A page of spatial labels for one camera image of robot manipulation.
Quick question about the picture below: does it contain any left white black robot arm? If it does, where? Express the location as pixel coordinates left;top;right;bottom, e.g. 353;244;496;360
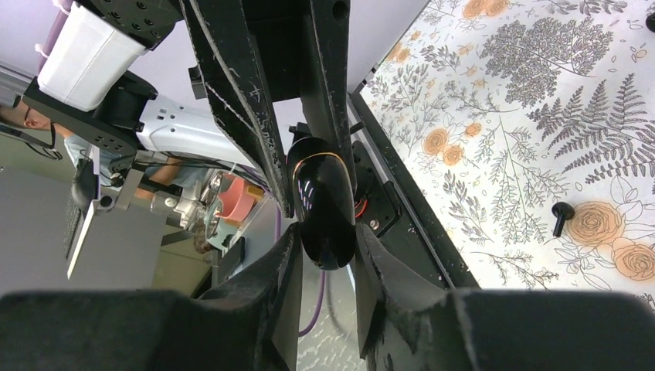
23;1;357;216

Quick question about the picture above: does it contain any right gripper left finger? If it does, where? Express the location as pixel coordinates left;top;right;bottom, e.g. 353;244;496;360
1;223;302;370

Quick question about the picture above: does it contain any floral patterned table mat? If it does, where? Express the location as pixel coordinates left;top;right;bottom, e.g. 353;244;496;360
361;1;654;306

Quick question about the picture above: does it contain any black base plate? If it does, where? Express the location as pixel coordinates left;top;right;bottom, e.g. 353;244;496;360
349;94;480;289

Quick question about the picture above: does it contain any black earbud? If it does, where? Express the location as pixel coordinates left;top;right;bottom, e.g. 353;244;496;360
551;202;575;237

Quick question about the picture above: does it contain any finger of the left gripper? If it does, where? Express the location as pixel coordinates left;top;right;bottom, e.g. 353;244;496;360
180;1;293;217
300;0;357;189

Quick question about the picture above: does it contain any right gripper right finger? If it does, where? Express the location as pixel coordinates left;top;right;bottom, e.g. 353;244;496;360
354;224;654;370

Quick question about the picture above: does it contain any black earbud charging case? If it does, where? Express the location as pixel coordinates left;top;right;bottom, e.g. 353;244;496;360
287;137;356;271

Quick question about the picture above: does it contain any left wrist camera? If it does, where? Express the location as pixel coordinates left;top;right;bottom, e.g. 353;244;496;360
35;1;148;112

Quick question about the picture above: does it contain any person behind workcell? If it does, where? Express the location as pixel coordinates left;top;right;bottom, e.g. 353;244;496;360
15;101;207;192

